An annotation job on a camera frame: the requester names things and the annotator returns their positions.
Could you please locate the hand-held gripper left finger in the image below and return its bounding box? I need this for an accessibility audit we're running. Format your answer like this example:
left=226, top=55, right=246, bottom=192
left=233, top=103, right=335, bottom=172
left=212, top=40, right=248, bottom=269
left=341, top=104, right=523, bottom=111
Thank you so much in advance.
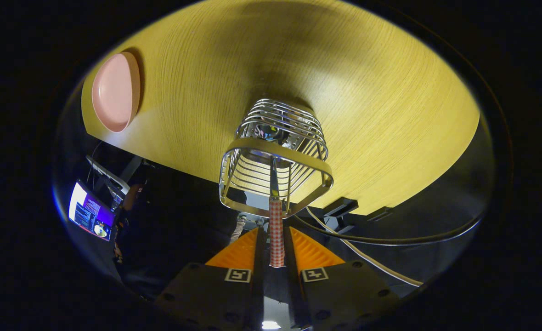
left=155, top=227, right=267, bottom=331

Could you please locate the white cable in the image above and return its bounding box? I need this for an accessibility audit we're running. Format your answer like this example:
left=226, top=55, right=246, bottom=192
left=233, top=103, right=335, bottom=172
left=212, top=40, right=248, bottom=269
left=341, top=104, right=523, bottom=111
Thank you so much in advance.
left=305, top=207, right=424, bottom=288

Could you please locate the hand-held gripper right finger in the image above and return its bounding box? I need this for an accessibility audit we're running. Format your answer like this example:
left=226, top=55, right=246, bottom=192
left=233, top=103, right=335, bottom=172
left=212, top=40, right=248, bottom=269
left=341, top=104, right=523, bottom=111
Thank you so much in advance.
left=282, top=226, right=400, bottom=331

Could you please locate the pink round plate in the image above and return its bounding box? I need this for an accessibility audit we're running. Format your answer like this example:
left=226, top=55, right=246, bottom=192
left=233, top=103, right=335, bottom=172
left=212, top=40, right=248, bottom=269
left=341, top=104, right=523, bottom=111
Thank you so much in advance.
left=91, top=51, right=141, bottom=133

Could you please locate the black cable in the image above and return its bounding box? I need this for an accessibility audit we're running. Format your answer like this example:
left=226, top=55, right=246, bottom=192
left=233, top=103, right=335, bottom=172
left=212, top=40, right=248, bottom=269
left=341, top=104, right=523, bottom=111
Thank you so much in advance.
left=294, top=214, right=483, bottom=246

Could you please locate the spoon with checked handle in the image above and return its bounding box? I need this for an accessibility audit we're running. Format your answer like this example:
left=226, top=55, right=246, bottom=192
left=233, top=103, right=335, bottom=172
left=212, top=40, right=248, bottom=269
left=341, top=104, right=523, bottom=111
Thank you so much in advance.
left=255, top=122, right=286, bottom=268

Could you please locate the black table bracket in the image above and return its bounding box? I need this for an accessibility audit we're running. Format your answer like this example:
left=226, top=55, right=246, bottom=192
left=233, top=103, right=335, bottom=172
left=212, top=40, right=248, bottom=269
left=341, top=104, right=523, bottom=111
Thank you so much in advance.
left=367, top=207, right=395, bottom=222
left=322, top=197, right=359, bottom=230

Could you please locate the white flat stand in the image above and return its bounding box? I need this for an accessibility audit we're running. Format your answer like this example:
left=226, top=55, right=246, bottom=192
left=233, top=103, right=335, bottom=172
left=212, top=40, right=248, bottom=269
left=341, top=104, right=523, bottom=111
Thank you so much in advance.
left=85, top=155, right=130, bottom=196

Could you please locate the metal wire cutlery basket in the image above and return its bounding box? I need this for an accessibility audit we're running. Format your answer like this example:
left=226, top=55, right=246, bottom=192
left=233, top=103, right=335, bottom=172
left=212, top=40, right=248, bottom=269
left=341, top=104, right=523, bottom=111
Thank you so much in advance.
left=219, top=98, right=334, bottom=219

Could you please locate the lit laptop screen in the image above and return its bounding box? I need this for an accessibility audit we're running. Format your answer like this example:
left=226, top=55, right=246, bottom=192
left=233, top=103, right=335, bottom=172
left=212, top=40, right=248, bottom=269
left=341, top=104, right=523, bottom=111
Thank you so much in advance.
left=68, top=180, right=117, bottom=242

